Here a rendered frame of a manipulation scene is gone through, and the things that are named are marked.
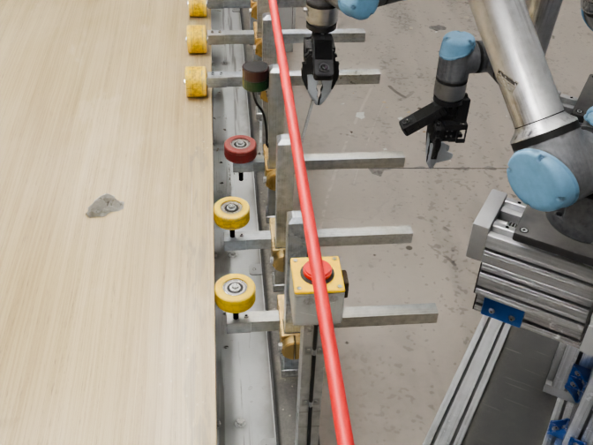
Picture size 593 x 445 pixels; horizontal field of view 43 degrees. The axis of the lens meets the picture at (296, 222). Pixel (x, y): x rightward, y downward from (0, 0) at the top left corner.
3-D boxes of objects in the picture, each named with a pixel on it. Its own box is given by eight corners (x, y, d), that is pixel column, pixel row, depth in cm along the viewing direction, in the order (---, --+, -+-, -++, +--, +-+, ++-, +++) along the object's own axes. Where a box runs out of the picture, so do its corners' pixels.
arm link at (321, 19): (341, 10, 170) (304, 10, 169) (340, 29, 173) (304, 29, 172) (337, -4, 176) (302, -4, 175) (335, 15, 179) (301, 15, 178)
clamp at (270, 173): (282, 159, 196) (282, 143, 193) (286, 191, 186) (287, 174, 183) (260, 160, 196) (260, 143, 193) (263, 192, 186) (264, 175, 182)
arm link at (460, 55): (484, 41, 171) (450, 45, 169) (476, 85, 178) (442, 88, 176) (470, 26, 177) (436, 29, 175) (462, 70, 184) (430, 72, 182)
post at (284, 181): (288, 299, 184) (293, 131, 153) (289, 309, 181) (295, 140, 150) (273, 299, 183) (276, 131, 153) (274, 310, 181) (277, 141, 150)
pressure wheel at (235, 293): (234, 305, 159) (232, 265, 152) (263, 323, 155) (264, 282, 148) (208, 328, 154) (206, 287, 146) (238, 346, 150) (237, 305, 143)
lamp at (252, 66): (267, 139, 185) (268, 60, 171) (269, 153, 180) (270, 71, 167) (243, 140, 184) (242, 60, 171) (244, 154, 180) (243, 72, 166)
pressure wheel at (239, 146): (256, 169, 196) (255, 132, 189) (257, 188, 190) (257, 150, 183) (225, 170, 196) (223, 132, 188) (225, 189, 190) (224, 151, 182)
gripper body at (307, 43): (332, 58, 187) (335, 11, 179) (336, 75, 180) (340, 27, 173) (301, 59, 186) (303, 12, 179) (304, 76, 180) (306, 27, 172)
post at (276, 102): (280, 225, 201) (283, 62, 171) (281, 234, 198) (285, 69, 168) (267, 226, 201) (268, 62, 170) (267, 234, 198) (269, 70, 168)
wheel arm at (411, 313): (432, 314, 160) (435, 300, 158) (436, 326, 158) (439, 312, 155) (226, 324, 157) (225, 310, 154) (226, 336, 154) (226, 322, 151)
